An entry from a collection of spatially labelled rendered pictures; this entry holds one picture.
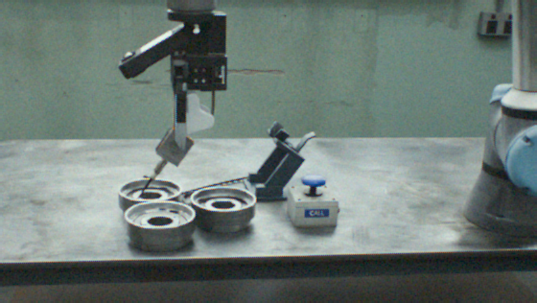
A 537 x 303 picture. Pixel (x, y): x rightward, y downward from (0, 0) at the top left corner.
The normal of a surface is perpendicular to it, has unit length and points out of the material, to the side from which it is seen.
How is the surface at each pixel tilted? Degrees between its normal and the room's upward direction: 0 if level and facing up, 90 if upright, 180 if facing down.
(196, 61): 90
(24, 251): 0
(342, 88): 90
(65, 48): 90
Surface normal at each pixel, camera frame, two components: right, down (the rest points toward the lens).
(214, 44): 0.16, 0.32
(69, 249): 0.03, -0.95
